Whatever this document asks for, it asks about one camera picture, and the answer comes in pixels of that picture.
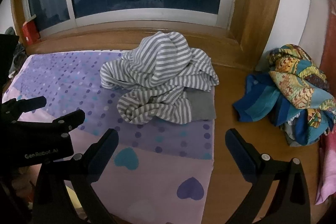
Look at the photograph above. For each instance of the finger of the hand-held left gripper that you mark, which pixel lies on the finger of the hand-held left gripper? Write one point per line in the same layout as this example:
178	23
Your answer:
65	120
29	104

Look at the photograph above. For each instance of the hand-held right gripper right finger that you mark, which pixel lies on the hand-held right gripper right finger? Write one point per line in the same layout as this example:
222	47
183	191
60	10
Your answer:
236	145

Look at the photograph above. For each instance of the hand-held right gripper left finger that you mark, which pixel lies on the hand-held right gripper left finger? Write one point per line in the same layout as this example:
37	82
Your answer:
110	140

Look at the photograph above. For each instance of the grey white striped garment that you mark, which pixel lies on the grey white striped garment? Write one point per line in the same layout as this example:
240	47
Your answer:
157	66

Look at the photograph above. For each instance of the dark clothes pile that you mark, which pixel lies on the dark clothes pile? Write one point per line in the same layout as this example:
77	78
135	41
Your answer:
10	61

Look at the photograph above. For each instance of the colourful patterned clothes pile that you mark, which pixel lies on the colourful patterned clothes pile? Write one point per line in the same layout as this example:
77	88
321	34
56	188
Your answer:
294	87

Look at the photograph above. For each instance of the purple dotted bedsheet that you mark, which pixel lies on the purple dotted bedsheet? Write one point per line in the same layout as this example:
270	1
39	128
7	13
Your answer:
157	161

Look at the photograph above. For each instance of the red box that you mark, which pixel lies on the red box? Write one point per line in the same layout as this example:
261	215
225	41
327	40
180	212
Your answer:
30	31

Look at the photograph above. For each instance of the pink cloth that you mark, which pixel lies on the pink cloth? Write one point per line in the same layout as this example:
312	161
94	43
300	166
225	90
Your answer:
328	174

